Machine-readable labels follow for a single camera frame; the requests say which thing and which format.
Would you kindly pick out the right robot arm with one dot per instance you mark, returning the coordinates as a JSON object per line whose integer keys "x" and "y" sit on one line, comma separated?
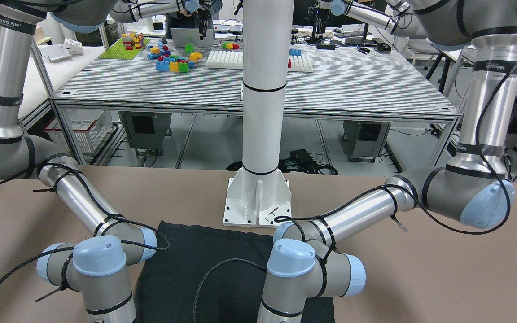
{"x": 95, "y": 267}

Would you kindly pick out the black printed t-shirt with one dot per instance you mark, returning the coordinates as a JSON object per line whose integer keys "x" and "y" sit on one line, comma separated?
{"x": 206, "y": 276}

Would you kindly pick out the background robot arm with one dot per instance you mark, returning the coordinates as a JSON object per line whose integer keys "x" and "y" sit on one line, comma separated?
{"x": 126, "y": 12}

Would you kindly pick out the white plastic basket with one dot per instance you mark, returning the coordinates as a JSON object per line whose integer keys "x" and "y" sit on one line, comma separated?
{"x": 89, "y": 126}

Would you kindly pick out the white peg tray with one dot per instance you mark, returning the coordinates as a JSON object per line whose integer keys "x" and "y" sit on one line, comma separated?
{"x": 225, "y": 59}

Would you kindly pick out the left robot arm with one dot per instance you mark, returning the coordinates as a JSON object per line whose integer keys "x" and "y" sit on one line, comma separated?
{"x": 472, "y": 188}

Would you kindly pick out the striped metal workbench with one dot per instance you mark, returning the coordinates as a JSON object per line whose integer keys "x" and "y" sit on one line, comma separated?
{"x": 342, "y": 83}

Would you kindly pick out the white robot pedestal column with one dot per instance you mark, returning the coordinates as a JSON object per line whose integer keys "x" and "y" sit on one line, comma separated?
{"x": 259, "y": 191}

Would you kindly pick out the green lego baseplate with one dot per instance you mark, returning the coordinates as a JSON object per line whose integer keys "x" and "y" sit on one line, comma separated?
{"x": 119, "y": 51}

